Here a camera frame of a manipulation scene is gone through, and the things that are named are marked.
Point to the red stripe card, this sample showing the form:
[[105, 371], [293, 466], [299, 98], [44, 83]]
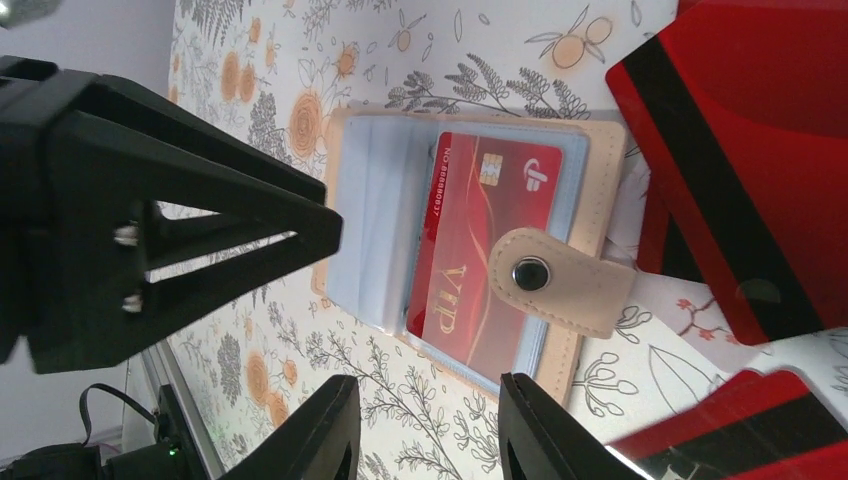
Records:
[[753, 427], [739, 109]]

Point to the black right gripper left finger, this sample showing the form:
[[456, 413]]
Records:
[[320, 440]]

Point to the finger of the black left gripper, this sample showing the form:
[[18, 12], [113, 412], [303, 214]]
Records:
[[124, 218]]

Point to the beige leather card holder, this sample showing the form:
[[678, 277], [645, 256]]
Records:
[[379, 174]]

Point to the red VIP card small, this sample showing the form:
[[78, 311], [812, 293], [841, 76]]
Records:
[[482, 188]]

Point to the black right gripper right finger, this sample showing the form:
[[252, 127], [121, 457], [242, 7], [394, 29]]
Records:
[[539, 439]]

